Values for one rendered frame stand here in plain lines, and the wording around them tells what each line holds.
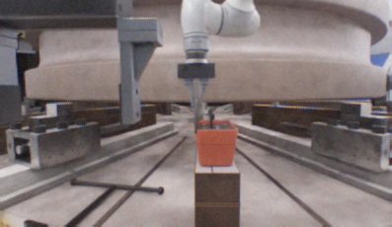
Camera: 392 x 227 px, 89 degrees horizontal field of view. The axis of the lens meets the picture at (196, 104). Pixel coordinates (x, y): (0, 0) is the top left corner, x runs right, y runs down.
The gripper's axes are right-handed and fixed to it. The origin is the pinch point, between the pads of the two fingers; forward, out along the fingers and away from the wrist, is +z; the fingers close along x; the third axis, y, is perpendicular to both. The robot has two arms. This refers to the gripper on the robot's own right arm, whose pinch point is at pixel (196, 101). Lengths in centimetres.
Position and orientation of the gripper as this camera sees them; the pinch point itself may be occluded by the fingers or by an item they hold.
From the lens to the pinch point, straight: 71.5
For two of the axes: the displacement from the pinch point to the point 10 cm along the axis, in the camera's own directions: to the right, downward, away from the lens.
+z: 0.1, 10.0, 0.8
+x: 10.0, 0.0, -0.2
